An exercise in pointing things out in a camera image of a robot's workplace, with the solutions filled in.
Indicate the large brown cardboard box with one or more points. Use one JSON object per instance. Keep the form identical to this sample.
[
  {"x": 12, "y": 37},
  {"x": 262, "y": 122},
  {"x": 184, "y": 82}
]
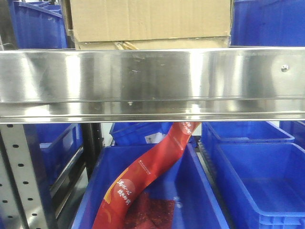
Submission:
[{"x": 152, "y": 24}]

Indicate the stainless steel shelf beam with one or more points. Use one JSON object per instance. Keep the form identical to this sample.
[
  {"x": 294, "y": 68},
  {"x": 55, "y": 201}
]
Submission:
[{"x": 231, "y": 84}]

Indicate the perforated steel shelf upright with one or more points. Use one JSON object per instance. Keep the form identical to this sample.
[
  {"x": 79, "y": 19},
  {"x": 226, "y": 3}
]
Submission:
[{"x": 29, "y": 177}]

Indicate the blue bin back centre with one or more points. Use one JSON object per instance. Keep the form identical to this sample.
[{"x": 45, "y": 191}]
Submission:
[{"x": 132, "y": 133}]

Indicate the blue bin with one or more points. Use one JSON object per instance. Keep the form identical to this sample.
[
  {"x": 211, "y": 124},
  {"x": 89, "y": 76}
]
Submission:
[
  {"x": 263, "y": 185},
  {"x": 132, "y": 133},
  {"x": 51, "y": 147},
  {"x": 214, "y": 133},
  {"x": 186, "y": 183},
  {"x": 38, "y": 25},
  {"x": 268, "y": 23}
]

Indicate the blue bin back right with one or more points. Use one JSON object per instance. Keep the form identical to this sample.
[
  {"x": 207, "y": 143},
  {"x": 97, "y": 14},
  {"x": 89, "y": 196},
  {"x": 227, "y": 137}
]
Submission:
[{"x": 214, "y": 133}]

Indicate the crumpled clear packing tape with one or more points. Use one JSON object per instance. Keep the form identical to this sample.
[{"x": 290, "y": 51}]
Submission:
[{"x": 125, "y": 46}]

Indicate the dark red sheet in bin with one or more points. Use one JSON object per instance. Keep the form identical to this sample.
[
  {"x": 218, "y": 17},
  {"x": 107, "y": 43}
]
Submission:
[{"x": 150, "y": 213}]

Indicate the blue bin lower centre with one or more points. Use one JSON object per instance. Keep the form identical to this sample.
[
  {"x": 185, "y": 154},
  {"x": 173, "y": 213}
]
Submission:
[{"x": 186, "y": 183}]

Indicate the red printed paper banner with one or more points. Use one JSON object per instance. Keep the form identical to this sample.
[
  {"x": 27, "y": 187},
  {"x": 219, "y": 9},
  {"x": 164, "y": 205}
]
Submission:
[{"x": 140, "y": 174}]

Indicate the blue bin lower left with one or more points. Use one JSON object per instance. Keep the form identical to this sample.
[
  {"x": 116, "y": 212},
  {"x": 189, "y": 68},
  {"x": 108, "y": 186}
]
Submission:
[{"x": 51, "y": 147}]

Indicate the blue bin lower right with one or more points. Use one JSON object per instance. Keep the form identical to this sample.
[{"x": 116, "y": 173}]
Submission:
[{"x": 263, "y": 185}]

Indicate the blue bin upper right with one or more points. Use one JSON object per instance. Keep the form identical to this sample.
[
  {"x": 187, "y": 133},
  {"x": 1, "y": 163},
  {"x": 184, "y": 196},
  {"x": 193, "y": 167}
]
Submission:
[{"x": 268, "y": 23}]

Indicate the blue bin upper left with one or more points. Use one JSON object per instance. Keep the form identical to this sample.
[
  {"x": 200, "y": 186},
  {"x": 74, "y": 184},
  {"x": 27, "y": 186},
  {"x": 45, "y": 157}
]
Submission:
[{"x": 38, "y": 25}]

